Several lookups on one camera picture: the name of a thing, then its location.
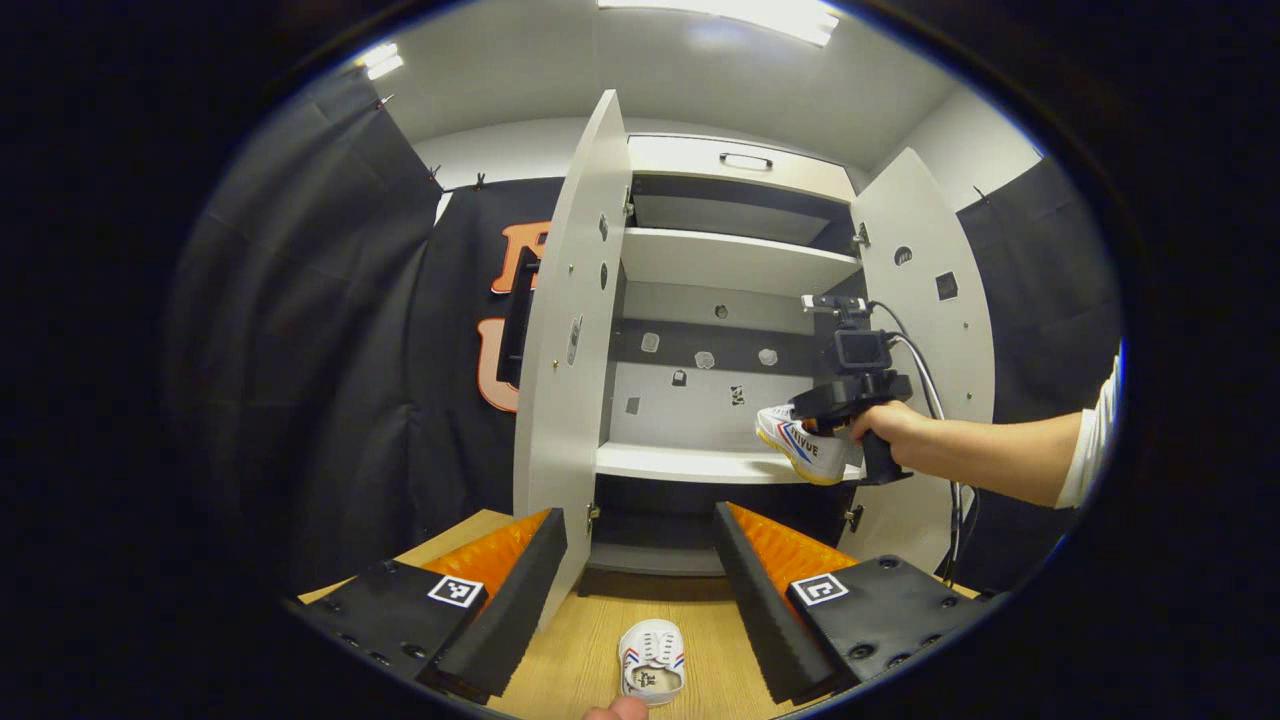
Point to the large ceiling light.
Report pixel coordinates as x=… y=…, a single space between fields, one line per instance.
x=730 y=12

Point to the white shoe cabinet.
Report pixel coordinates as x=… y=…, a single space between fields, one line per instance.
x=720 y=260

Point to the small ceiling light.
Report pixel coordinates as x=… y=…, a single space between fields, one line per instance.
x=383 y=61

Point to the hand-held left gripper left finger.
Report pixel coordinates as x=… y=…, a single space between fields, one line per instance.
x=505 y=620

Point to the white cabinet drawer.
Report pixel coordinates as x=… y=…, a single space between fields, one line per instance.
x=680 y=160

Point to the white canvas shoe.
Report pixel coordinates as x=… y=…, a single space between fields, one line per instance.
x=805 y=450
x=652 y=655

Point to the white shirt sleeve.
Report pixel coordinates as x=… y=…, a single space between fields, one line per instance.
x=1095 y=440

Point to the black backdrop cloth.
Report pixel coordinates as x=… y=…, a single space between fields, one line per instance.
x=300 y=330

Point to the white cabinet door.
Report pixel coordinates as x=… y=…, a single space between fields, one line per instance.
x=560 y=400
x=965 y=340

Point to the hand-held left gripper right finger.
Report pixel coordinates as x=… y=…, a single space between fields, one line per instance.
x=765 y=620

